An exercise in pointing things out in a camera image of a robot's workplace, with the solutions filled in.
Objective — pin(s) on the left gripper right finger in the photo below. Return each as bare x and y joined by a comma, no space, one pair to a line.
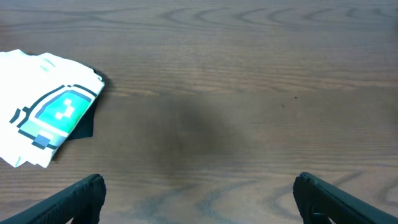
320,202

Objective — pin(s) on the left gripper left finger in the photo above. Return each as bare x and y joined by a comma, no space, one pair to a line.
78,203

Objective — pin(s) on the white t-shirt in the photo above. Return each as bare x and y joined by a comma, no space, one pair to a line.
43,97

